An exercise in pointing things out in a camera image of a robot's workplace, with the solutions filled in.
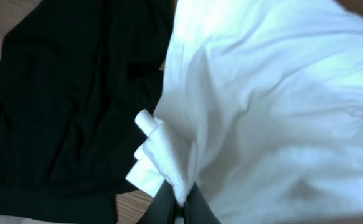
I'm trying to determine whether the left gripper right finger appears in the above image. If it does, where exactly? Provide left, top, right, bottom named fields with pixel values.
left=183, top=184, right=220, bottom=224

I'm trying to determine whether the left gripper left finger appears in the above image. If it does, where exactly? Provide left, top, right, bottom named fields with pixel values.
left=136, top=181, right=176, bottom=224

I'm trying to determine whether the white polo shirt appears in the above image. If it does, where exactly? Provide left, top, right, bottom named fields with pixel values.
left=126, top=0, right=363, bottom=223

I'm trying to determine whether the black garment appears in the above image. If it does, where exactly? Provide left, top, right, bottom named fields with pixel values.
left=0, top=0, right=173, bottom=223

